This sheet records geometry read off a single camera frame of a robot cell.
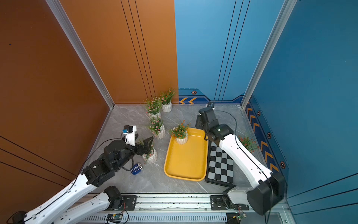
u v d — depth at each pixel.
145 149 0.62
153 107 0.99
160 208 0.73
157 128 0.87
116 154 0.49
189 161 0.90
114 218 0.72
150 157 0.83
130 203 0.74
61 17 0.72
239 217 0.69
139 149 0.61
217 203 0.72
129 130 0.58
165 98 1.05
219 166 0.83
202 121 0.58
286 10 0.71
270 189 0.38
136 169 0.83
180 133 0.85
